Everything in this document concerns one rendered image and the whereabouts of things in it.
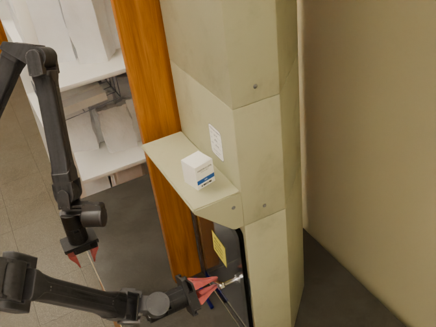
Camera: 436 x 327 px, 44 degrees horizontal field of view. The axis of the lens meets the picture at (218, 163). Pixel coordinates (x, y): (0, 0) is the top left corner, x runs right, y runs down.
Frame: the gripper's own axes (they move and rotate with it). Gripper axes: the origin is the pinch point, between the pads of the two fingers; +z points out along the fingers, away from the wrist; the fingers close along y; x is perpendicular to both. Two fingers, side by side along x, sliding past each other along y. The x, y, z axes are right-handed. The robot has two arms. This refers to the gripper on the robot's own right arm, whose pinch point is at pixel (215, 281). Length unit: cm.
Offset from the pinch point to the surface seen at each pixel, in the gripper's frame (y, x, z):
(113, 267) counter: 4, 51, -19
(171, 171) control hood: 32.1, -12.3, -4.3
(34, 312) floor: -28, 179, -58
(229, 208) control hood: 21.0, -24.4, 2.2
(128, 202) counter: 20, 78, -3
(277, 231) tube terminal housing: 10.2, -17.7, 13.9
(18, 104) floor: 115, 414, -23
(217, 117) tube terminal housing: 40.6, -27.5, 5.4
